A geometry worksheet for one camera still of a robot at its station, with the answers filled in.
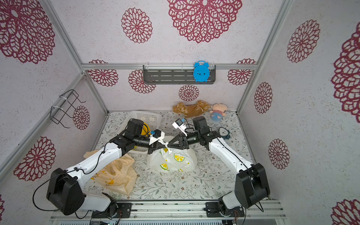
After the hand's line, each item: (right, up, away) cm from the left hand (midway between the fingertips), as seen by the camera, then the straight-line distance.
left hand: (167, 145), depth 74 cm
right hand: (+1, 0, -4) cm, 4 cm away
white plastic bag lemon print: (+2, -9, +4) cm, 10 cm away
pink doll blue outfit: (+38, +21, +39) cm, 58 cm away
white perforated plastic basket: (-13, +15, +35) cm, 41 cm away
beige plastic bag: (-26, -17, +3) cm, 31 cm away
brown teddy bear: (+15, +22, +34) cm, 43 cm away
